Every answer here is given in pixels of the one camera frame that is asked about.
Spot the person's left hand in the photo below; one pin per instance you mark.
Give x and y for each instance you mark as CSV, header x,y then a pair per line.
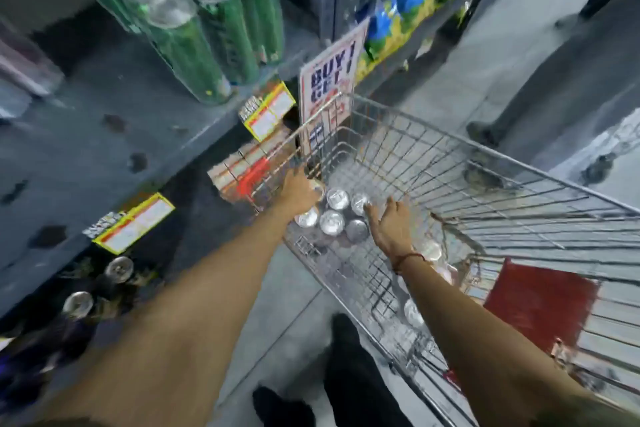
x,y
295,194

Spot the person's right hand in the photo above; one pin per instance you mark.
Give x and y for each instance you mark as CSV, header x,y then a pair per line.
x,y
395,231

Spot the grey metal shelf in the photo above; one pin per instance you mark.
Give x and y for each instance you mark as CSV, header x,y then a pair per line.
x,y
100,151

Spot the person's left forearm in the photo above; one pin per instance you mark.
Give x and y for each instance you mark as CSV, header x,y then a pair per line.
x,y
190,331

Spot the person's right forearm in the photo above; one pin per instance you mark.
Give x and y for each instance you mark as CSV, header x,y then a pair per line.
x,y
460,341

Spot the yellow shelf price tag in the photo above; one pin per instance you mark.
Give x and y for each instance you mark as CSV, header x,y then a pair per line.
x,y
270,111
135,224

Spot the person's black right shoe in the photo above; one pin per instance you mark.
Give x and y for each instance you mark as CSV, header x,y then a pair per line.
x,y
350,376

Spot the person's black shoe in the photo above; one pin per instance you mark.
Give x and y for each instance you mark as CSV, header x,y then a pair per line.
x,y
280,411
350,376

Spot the person's black left shoe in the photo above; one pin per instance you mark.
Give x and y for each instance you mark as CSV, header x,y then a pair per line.
x,y
280,411

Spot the person's olive shirt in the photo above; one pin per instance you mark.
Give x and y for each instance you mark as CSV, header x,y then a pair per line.
x,y
590,416

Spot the pack of small juice cartons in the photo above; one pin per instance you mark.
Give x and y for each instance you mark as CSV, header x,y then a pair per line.
x,y
235,169

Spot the white promotion sign card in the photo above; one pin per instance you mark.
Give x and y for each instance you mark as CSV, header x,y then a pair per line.
x,y
327,71

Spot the row of blue yellow snack bags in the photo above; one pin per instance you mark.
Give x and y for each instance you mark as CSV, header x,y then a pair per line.
x,y
382,26

